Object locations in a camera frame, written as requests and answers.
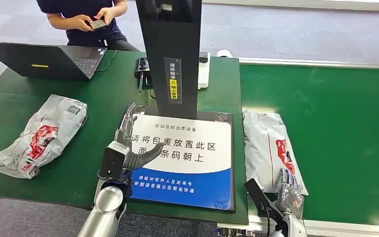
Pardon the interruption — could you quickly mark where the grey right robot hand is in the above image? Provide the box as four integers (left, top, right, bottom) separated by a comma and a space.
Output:
273, 167, 305, 219

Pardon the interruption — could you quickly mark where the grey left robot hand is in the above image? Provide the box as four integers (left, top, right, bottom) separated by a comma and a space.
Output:
114, 102, 166, 171

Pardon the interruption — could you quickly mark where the person's right hand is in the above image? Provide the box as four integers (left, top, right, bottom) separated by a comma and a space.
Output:
71, 14, 94, 33

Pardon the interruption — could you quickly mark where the person's left hand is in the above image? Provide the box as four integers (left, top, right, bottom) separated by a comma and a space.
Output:
93, 6, 116, 26

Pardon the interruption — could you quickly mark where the black smartphone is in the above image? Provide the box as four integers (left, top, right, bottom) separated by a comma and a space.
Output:
88, 19, 109, 32

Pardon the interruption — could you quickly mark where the smooth white courier package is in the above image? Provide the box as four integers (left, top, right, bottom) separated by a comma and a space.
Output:
242, 110, 309, 197

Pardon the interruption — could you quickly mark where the green conveyor belt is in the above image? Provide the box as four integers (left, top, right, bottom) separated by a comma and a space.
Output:
239, 64, 379, 227

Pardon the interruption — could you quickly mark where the crumpled white courier package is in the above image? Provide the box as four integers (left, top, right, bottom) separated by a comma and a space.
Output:
0, 94, 88, 180

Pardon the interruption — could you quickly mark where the person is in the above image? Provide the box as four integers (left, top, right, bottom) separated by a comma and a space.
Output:
36, 0, 140, 52

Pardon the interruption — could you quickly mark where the white and blue instruction mat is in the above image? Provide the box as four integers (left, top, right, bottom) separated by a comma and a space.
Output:
129, 114, 233, 210

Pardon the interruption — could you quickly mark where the black laptop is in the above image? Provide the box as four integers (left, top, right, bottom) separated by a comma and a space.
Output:
0, 40, 108, 81

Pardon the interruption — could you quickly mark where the black handheld controller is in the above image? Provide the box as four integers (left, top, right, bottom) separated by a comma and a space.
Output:
134, 57, 153, 93

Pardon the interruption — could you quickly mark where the black ruler label yellow patch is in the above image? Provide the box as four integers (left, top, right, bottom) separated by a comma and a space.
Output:
163, 57, 183, 105

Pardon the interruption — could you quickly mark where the white power strip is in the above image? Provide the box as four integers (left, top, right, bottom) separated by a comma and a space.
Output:
197, 51, 211, 90

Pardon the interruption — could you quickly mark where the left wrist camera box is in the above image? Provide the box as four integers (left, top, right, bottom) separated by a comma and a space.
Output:
100, 141, 131, 181

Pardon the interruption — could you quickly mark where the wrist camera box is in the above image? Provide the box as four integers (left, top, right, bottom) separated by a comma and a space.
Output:
100, 141, 131, 181
244, 178, 285, 227

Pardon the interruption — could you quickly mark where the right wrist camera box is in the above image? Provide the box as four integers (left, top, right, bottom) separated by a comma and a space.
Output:
244, 178, 285, 227

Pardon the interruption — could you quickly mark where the dark laptop cable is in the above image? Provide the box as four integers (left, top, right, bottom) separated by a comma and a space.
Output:
94, 49, 118, 73

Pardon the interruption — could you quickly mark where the silver conveyor side rail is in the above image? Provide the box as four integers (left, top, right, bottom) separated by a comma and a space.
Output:
217, 214, 379, 237
237, 58, 379, 70

